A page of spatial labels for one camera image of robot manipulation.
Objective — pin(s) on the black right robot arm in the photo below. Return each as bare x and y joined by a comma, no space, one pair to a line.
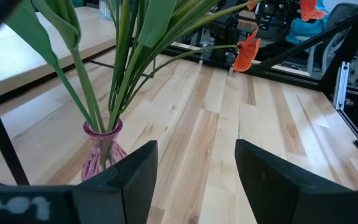
225,29

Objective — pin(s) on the orange artificial flower bunch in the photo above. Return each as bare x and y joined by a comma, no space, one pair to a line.
247,53

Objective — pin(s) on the grey office chair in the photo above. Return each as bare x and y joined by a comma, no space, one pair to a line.
337,18

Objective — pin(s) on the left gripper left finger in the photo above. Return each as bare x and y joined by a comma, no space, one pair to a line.
132,186

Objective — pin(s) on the silver metal bracket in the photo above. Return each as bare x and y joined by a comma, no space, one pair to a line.
342,84

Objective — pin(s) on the pink glass vase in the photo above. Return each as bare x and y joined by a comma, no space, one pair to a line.
104,149

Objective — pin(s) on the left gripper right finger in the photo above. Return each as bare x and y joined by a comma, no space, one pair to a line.
275,193

